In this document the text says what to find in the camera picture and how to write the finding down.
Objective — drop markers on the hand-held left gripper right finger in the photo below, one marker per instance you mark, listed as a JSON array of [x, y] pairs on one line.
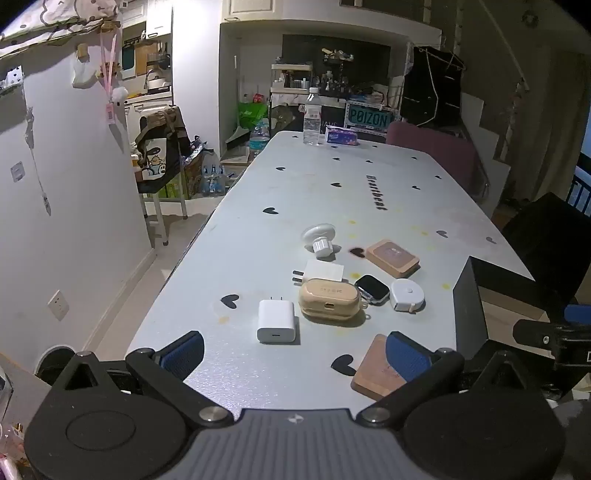
[[408, 356]]

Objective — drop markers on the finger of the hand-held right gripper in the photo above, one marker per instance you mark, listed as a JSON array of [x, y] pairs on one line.
[[579, 314], [531, 332]]

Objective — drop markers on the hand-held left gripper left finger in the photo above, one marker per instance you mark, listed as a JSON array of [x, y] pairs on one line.
[[184, 351]]

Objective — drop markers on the wooden coaster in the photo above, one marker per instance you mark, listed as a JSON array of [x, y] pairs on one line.
[[373, 374]]

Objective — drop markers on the black cardboard box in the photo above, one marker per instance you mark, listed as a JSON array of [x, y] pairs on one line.
[[471, 314]]

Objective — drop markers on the white wall charger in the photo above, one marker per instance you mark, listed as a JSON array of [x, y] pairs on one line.
[[276, 318]]

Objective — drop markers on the tan earbuds case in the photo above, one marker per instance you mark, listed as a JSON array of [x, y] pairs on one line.
[[328, 297]]

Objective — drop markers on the white plug adapter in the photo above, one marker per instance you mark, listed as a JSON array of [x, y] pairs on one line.
[[323, 270]]

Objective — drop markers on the white tape measure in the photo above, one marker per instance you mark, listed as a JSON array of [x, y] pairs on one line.
[[406, 293]]

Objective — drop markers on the black smartwatch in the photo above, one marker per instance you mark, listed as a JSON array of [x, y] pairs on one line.
[[373, 287]]

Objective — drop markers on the black chair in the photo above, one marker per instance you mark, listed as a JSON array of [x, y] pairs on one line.
[[545, 240]]

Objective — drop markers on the tan square power bank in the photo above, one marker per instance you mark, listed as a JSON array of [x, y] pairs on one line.
[[392, 256]]

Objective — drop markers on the white chair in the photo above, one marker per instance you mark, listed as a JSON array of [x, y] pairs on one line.
[[161, 217]]

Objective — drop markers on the pack of water bottles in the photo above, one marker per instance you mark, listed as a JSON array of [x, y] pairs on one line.
[[213, 175]]

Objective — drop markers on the cartoon print tote bag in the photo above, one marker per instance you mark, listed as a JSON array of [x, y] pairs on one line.
[[154, 157]]

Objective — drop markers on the pink chair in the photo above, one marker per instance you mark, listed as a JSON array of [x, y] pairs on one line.
[[434, 147]]

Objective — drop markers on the large water bottle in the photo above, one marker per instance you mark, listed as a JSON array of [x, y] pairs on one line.
[[259, 138]]

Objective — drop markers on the purple tissue pack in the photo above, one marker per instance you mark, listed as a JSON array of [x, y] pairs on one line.
[[341, 137]]

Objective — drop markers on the teal licence plate sign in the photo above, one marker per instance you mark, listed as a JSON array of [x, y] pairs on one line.
[[368, 119]]

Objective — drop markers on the green plastic bag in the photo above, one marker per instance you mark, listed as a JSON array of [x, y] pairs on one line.
[[251, 114]]

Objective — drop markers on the black printed bag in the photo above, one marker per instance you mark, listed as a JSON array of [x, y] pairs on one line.
[[332, 119]]

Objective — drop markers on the clear water bottle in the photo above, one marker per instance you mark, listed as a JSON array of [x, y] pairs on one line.
[[312, 117]]

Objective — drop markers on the black hanging garment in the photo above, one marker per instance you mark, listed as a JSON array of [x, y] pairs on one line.
[[431, 87]]

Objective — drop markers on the cluttered storage shelf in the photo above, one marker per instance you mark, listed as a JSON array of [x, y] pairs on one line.
[[295, 76]]

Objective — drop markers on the dotted printed cloth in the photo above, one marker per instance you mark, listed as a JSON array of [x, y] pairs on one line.
[[55, 23]]

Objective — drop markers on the white wall outlet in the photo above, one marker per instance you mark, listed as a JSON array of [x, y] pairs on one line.
[[58, 304]]

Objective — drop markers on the white round magnetic mount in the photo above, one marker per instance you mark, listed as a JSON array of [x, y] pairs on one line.
[[318, 233]]

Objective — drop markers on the white wall switch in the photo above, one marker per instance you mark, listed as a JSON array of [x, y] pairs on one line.
[[17, 171]]

